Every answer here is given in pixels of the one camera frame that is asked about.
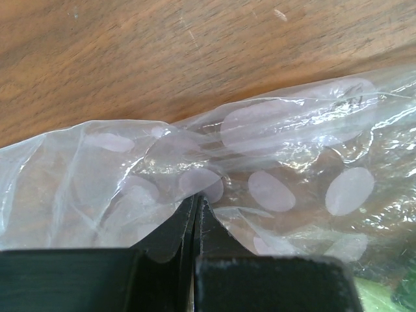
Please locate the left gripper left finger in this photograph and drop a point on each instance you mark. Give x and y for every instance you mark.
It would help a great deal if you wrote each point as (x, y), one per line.
(151, 275)

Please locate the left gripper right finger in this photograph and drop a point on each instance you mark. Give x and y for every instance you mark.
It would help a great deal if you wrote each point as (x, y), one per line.
(229, 277)

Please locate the clear zip top bag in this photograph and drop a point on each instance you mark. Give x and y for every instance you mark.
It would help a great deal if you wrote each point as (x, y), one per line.
(325, 168)

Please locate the green fake vegetable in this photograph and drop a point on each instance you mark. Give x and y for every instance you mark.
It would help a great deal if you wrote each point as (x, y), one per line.
(392, 292)

